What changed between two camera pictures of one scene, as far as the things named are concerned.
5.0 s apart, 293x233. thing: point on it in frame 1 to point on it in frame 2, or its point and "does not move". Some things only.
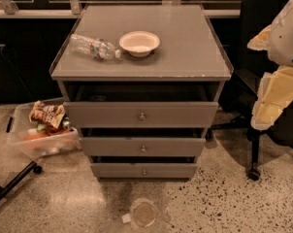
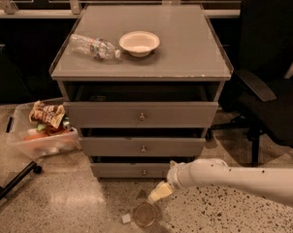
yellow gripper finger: (261, 42) to (161, 190)
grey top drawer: (142, 114) does not move
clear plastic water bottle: (96, 48) does not move
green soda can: (66, 123) does not move
